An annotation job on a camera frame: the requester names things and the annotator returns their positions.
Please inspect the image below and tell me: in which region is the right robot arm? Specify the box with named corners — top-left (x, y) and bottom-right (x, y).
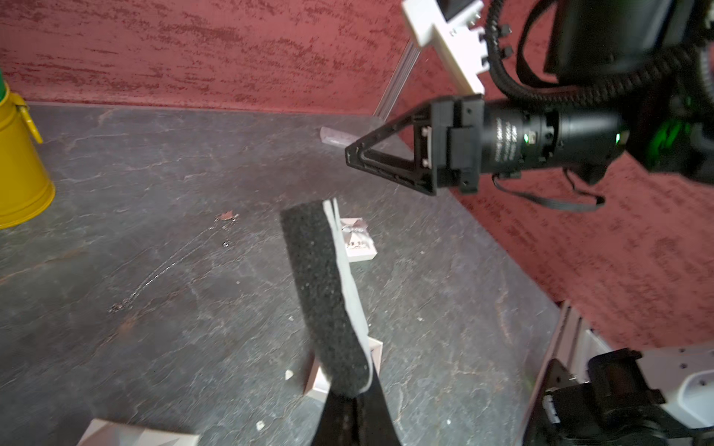
top-left (346, 1), bottom-right (713, 445)

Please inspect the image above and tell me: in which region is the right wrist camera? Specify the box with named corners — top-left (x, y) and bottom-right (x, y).
top-left (402, 0), bottom-right (489, 95)

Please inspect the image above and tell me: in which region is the right aluminium corner post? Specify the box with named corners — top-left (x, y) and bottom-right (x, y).
top-left (373, 40), bottom-right (420, 122)

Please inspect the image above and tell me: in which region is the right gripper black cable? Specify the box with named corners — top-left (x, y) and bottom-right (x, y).
top-left (483, 0), bottom-right (714, 110)

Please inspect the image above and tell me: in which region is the clear plastic pencil case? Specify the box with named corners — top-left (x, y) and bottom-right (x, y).
top-left (319, 126), bottom-right (358, 149)

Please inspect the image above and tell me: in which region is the yellow pencil cup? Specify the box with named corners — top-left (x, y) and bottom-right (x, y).
top-left (0, 80), bottom-right (56, 229)

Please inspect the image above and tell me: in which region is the black foam necklace insert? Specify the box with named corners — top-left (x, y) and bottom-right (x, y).
top-left (280, 198), bottom-right (374, 398)

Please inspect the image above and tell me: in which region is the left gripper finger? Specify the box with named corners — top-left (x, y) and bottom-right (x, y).
top-left (311, 372), bottom-right (402, 446)

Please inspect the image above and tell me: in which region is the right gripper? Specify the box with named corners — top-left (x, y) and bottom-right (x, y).
top-left (345, 96), bottom-right (627, 196)

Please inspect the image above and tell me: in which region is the white jewelry box base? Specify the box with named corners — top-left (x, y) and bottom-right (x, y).
top-left (304, 337), bottom-right (383, 403)

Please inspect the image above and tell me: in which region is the white jewelry box left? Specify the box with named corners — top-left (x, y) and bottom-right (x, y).
top-left (77, 418), bottom-right (200, 446)

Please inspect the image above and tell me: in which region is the silver chain necklace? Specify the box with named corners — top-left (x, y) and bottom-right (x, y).
top-left (108, 210), bottom-right (240, 313)

